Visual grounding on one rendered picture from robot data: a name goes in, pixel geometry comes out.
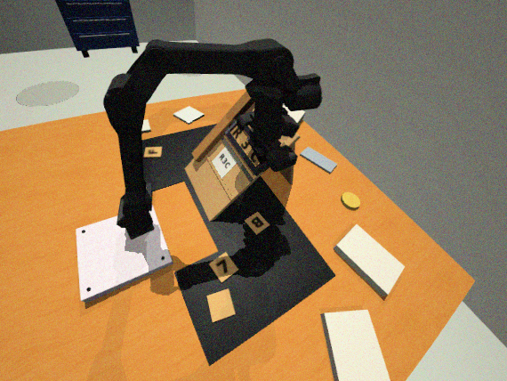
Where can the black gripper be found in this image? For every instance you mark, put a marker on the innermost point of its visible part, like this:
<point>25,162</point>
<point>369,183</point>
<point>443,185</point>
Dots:
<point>263,141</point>

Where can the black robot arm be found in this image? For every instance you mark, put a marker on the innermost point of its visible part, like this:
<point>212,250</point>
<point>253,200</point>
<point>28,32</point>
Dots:
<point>275,83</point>

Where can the yellow round disc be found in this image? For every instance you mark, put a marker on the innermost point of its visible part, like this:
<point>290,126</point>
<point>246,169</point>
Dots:
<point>350,200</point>

